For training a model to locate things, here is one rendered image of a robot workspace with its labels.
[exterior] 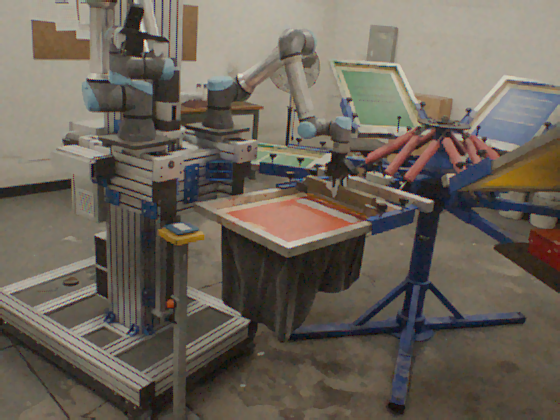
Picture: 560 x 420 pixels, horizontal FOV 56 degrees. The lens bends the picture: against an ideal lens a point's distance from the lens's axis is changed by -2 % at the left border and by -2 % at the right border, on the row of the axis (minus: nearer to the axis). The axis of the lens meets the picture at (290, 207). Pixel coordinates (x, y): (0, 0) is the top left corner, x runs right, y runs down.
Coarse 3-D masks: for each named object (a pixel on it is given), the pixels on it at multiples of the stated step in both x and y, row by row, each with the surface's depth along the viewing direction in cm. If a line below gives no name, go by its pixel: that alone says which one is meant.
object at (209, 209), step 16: (256, 192) 251; (272, 192) 254; (288, 192) 262; (208, 208) 223; (400, 208) 246; (224, 224) 215; (240, 224) 208; (368, 224) 221; (256, 240) 202; (272, 240) 195; (304, 240) 198; (320, 240) 201; (336, 240) 208; (288, 256) 191
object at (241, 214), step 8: (288, 200) 255; (312, 200) 258; (256, 208) 239; (264, 208) 240; (312, 208) 247; (328, 208) 249; (232, 216) 227; (240, 216) 227; (248, 216) 228; (256, 224) 220; (264, 224) 221
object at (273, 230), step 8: (336, 208) 249; (360, 216) 241; (336, 224) 228; (344, 224) 229; (352, 224) 230; (272, 232) 213; (280, 232) 213; (288, 232) 214; (312, 232) 216; (320, 232) 217; (288, 240) 206; (296, 240) 207
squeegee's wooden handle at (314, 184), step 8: (312, 176) 259; (312, 184) 258; (320, 184) 254; (320, 192) 255; (328, 192) 251; (344, 192) 244; (352, 192) 241; (344, 200) 245; (352, 200) 241; (360, 200) 238; (368, 200) 235; (360, 208) 239
